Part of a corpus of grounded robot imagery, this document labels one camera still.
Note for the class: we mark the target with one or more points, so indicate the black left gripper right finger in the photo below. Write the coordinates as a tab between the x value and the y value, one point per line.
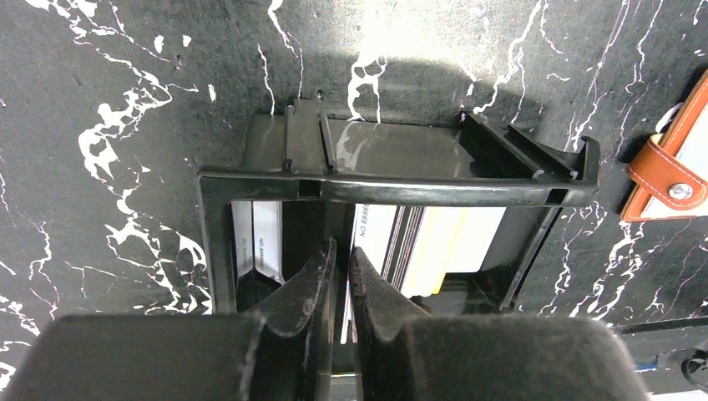
405	353

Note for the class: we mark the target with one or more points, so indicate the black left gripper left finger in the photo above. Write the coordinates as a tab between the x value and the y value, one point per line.
166	354

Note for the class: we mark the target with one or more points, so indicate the orange leather card holder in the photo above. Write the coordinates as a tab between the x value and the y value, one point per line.
670	170

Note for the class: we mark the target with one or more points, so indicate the stack of cards in box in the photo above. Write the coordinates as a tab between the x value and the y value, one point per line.
412	247

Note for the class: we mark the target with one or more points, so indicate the black card storage box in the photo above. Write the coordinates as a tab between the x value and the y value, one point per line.
322	168

